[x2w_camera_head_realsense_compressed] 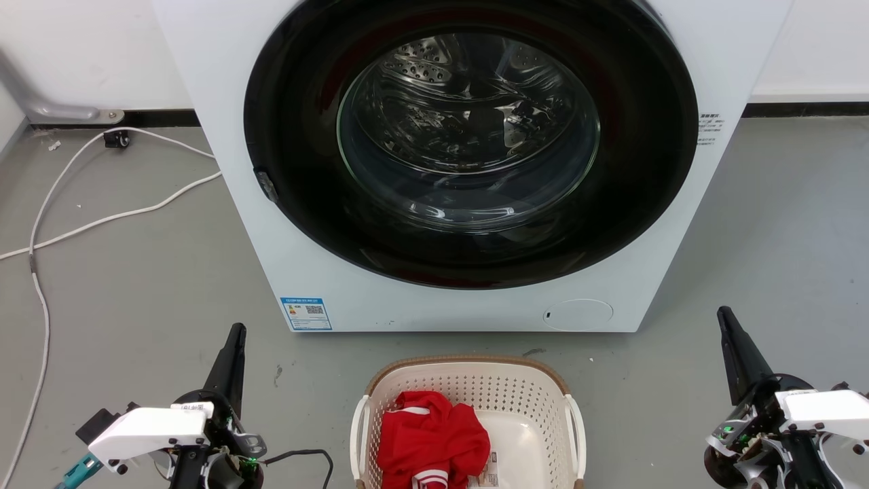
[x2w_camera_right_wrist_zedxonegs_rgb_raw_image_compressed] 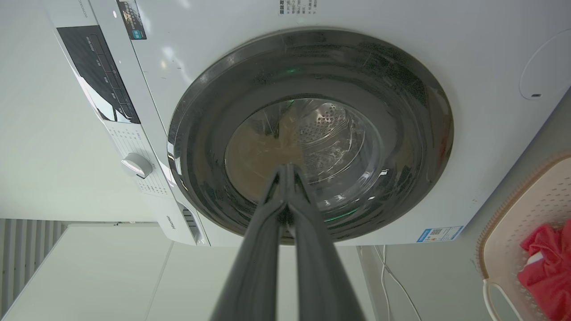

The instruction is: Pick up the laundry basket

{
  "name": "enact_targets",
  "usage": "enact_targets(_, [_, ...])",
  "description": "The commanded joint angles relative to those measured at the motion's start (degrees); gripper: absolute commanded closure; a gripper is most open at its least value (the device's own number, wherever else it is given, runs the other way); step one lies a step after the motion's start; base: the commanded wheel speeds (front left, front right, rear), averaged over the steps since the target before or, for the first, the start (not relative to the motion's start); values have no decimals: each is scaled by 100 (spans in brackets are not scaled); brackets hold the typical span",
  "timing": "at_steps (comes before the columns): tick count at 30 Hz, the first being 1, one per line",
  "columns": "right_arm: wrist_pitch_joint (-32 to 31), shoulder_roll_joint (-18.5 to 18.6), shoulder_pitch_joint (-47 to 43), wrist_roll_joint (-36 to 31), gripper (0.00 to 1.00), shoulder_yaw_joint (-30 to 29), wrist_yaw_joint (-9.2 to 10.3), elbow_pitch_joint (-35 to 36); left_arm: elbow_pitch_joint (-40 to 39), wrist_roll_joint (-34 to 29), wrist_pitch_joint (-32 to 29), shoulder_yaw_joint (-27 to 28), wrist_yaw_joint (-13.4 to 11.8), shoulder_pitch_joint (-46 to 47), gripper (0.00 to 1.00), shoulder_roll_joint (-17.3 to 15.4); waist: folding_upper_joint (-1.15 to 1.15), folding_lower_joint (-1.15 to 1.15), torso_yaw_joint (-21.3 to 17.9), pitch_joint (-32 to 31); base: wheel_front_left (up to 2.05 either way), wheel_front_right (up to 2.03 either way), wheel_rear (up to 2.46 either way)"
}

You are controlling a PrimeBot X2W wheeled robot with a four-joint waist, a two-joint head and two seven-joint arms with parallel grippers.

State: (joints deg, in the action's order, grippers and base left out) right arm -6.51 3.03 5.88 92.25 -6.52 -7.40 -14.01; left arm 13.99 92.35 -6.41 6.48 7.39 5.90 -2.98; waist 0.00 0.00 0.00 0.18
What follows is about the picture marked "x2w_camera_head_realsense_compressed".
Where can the round white filter cover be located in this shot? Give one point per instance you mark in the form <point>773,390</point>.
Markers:
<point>578,315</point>

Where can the white printed paper tag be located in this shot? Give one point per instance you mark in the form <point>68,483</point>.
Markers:
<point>490,468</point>

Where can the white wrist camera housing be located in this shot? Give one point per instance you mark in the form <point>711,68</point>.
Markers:
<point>828,407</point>
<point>146,429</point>

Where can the black round washer door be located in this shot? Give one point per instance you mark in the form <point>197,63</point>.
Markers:
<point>299,170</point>

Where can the teal plastic connector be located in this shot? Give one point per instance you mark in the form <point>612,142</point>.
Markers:
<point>78,471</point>

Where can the white front-load washing machine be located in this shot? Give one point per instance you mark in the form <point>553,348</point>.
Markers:
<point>224,81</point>

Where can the cream perforated laundry basket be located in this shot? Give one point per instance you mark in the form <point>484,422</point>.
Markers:
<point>523,387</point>

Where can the blue energy label sticker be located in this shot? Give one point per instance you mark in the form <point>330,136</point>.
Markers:
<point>306,314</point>

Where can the right white wrist camera housing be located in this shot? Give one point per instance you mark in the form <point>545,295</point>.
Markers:
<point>828,407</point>

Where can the left white wrist camera housing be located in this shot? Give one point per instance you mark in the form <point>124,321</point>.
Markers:
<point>146,429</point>

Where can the grey washer door latch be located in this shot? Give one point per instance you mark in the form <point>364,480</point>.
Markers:
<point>266,186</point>

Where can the red garment with white stripes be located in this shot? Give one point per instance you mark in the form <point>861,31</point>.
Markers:
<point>434,441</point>

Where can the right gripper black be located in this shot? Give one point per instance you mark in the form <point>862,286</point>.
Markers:
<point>753,435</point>

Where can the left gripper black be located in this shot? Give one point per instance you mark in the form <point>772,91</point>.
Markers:
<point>227,441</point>

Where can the steel washer drum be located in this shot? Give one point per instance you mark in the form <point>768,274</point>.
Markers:
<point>468,129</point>

